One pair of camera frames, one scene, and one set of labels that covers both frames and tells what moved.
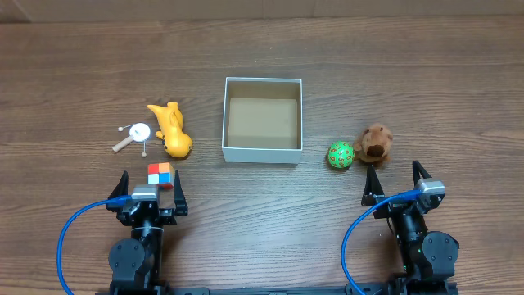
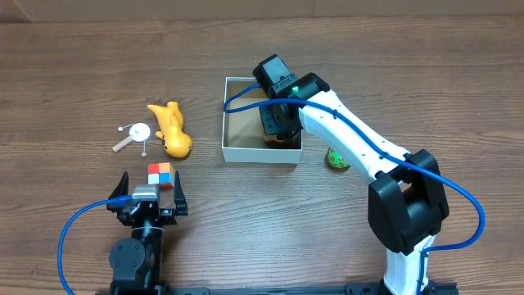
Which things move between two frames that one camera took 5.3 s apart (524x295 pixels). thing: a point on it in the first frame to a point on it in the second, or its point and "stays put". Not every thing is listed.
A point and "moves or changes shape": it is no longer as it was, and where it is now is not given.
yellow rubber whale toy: (170, 119) stays put
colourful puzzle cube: (162, 174) stays put
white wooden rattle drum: (139, 132) stays put
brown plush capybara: (373, 144) moves or changes shape
